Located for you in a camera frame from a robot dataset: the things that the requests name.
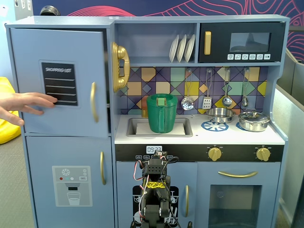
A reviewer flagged bare human hand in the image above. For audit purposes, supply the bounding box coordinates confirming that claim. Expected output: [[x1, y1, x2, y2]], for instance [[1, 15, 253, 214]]
[[0, 92, 58, 126]]

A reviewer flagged blue toy oven door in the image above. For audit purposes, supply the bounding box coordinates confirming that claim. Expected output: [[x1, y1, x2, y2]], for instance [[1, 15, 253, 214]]
[[197, 162, 282, 228]]

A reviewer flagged blue toy dishwasher door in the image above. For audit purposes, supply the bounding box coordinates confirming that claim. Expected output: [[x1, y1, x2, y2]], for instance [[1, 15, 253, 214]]
[[115, 161, 198, 228]]

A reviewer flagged metal slotted skimmer spoon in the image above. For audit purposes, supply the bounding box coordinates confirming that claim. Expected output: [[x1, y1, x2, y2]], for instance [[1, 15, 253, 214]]
[[181, 68, 194, 111]]

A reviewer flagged blue ice dispenser cabinet door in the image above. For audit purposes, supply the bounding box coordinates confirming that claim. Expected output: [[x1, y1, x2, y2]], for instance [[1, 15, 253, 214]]
[[25, 135, 114, 228]]

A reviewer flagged grey metal locker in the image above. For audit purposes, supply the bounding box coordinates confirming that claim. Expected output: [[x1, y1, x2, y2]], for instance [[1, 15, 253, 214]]
[[13, 0, 33, 21]]

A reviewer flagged yellow beanbag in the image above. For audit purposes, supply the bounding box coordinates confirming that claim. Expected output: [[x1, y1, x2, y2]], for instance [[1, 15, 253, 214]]
[[0, 76, 22, 145]]

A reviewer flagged steel toy pot with lid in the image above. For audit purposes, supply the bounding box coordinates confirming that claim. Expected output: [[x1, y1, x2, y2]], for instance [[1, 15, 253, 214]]
[[238, 109, 271, 132]]

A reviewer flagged metal toy ladle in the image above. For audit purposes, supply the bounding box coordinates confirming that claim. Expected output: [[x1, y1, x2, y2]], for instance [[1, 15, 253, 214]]
[[222, 68, 233, 107]]

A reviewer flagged black round helmet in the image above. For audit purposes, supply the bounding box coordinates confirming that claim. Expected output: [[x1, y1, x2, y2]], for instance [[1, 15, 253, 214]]
[[39, 6, 59, 17]]

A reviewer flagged metal slotted spatula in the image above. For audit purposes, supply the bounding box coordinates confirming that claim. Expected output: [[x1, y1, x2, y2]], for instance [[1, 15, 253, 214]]
[[202, 68, 213, 110]]

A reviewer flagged green plastic pitcher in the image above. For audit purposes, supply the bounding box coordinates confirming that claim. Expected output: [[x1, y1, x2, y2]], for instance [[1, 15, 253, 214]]
[[146, 94, 178, 133]]

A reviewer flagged metal toy serving spoon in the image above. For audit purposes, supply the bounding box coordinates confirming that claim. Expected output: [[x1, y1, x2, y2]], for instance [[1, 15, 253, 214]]
[[241, 68, 250, 107]]

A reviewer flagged steel toy frying pan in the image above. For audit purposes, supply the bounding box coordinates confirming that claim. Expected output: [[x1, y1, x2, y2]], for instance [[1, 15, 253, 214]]
[[191, 107, 236, 124]]

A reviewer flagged white toy plate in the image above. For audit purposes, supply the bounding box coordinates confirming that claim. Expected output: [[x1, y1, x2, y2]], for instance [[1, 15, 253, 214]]
[[177, 34, 188, 63], [169, 34, 180, 63], [184, 34, 196, 63]]

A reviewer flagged gold toy telephone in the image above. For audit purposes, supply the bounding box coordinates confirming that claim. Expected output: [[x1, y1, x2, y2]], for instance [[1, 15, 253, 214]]
[[111, 42, 131, 93]]

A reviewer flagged grey desk divider panel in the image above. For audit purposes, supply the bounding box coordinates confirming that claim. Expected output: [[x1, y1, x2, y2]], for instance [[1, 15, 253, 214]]
[[276, 48, 304, 95], [273, 85, 304, 228]]

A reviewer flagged gold stove knob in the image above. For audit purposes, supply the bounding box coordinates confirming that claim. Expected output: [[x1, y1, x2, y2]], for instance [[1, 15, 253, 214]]
[[256, 147, 271, 162], [208, 146, 223, 162]]

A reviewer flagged black power cable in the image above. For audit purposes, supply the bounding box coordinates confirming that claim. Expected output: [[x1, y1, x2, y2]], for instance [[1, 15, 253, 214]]
[[165, 156, 180, 228]]

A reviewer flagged black toy microwave door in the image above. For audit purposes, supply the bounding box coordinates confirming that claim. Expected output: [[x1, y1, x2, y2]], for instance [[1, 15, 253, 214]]
[[198, 22, 285, 63]]

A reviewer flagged blue toy kitchen cabinet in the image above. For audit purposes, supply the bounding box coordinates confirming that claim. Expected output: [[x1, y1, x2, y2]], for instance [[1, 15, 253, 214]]
[[4, 14, 291, 228]]

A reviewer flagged grey toy sink basin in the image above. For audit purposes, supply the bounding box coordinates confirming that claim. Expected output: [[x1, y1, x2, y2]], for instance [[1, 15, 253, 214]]
[[125, 117, 193, 138]]

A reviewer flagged blue shopping list cabinet door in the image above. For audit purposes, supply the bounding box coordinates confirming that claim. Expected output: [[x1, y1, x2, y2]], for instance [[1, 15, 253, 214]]
[[9, 28, 110, 138]]

